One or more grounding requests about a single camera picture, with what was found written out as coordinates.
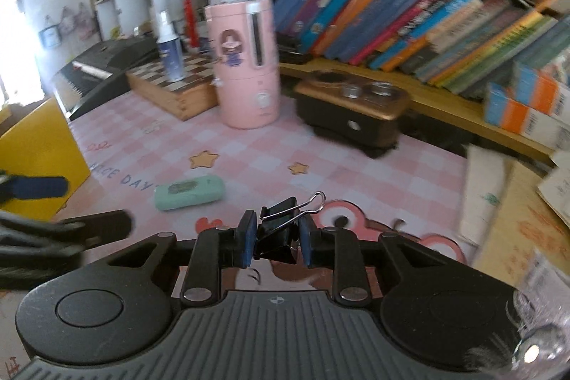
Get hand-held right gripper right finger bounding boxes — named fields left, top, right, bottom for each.
left=297, top=214, right=450, bottom=304

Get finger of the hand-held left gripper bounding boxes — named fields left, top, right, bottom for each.
left=0, top=174, right=69, bottom=205
left=0, top=208, right=135, bottom=256

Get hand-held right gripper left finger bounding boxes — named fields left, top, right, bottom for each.
left=104, top=211, right=260, bottom=304

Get black binder clip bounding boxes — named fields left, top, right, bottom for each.
left=254, top=192, right=327, bottom=265

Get yellow cardboard box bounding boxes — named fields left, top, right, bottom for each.
left=0, top=97, right=92, bottom=220

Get pink checked desktop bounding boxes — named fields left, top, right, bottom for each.
left=0, top=88, right=526, bottom=318

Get green eraser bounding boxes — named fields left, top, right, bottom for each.
left=154, top=175, right=226, bottom=212

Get brown black box with holes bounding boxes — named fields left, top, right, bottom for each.
left=294, top=69, right=411, bottom=159

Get black keyboard piano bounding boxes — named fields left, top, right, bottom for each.
left=52, top=35, right=159, bottom=121

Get pink humidifier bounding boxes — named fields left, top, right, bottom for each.
left=204, top=0, right=280, bottom=130

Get wooden chess box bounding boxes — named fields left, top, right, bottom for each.
left=126, top=51, right=220, bottom=121

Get pink hanging bags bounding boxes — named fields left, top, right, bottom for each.
left=38, top=4, right=96, bottom=47

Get white blue spray bottle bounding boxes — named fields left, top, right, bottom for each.
left=156, top=10, right=187, bottom=83

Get white pen holder with brushes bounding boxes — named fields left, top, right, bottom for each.
left=180, top=0, right=200, bottom=51

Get blue orange white box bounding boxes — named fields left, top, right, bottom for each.
left=512, top=59, right=570, bottom=116
left=483, top=82, right=570, bottom=149

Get row of colourful books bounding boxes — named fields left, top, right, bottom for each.
left=271, top=0, right=570, bottom=100

